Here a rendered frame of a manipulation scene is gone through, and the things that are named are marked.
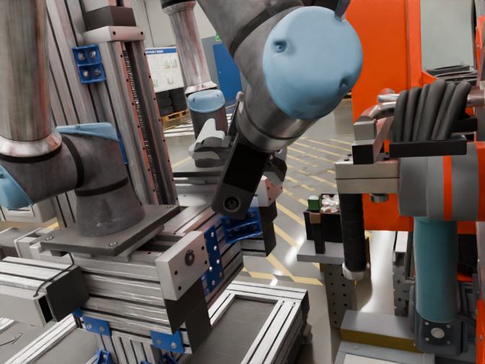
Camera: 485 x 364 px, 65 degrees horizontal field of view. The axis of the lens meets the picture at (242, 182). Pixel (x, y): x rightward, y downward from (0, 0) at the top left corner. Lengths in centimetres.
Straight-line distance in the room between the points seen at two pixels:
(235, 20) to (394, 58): 91
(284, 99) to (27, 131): 52
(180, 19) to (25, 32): 77
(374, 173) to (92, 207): 57
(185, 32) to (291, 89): 109
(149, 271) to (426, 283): 61
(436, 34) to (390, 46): 1257
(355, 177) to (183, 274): 42
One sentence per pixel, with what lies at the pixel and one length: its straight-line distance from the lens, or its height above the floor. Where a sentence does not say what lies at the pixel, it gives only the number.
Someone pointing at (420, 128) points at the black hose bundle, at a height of 99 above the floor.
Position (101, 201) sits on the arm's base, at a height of 89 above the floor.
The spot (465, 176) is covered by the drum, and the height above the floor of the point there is 88.
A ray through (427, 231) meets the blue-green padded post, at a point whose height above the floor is 71.
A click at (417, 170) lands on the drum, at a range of 73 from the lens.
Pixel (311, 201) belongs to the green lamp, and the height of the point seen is 65.
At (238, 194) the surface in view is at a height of 96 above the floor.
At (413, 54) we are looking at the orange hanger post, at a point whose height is 99.
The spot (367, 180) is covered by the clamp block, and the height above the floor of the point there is 92.
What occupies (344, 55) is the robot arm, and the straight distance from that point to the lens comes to 30.
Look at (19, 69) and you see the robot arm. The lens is 69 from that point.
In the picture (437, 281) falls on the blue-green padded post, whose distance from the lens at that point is 97.
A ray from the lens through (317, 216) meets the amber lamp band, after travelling 129.
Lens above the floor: 111
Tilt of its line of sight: 17 degrees down
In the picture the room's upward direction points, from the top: 10 degrees counter-clockwise
